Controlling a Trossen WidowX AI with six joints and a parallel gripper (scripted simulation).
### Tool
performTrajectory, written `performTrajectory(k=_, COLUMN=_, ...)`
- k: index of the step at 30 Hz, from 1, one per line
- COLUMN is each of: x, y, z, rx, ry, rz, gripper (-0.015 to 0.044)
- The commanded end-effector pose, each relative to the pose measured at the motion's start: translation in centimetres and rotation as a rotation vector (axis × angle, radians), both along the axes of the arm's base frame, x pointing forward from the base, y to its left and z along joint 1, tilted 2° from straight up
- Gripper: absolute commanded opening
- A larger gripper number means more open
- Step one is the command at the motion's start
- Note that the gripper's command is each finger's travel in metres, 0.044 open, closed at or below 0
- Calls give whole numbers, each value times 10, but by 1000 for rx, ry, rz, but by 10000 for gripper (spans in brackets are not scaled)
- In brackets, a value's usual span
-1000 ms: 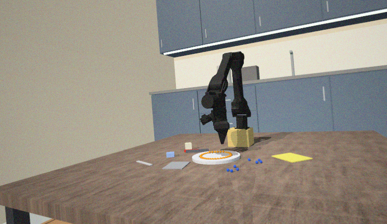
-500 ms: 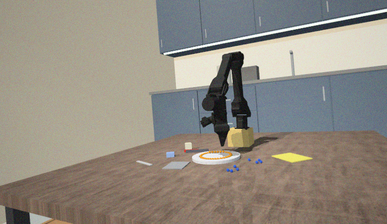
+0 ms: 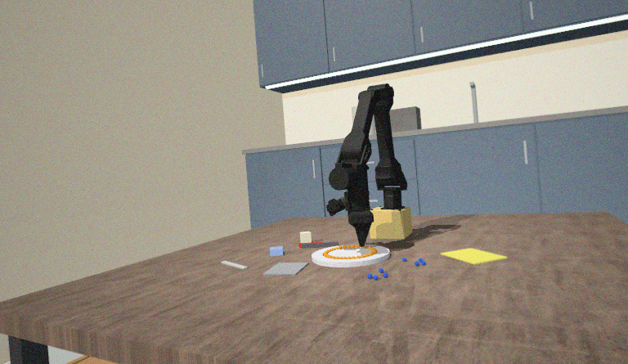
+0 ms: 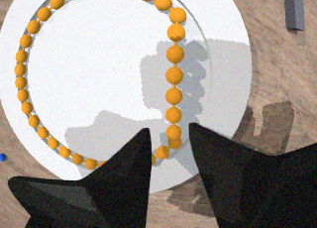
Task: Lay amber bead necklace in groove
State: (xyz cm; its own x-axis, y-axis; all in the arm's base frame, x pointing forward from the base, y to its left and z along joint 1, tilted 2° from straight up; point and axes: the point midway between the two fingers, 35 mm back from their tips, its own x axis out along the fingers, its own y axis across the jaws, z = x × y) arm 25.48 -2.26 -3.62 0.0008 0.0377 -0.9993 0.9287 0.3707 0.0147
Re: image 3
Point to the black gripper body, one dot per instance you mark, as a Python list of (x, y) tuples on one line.
[(360, 205)]

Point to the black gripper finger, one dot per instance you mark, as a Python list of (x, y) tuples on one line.
[(362, 230)]

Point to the yellow flat square pad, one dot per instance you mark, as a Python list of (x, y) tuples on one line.
[(473, 256)]

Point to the white round plate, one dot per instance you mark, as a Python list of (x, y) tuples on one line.
[(319, 258)]

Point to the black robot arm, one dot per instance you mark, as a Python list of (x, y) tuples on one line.
[(351, 169)]

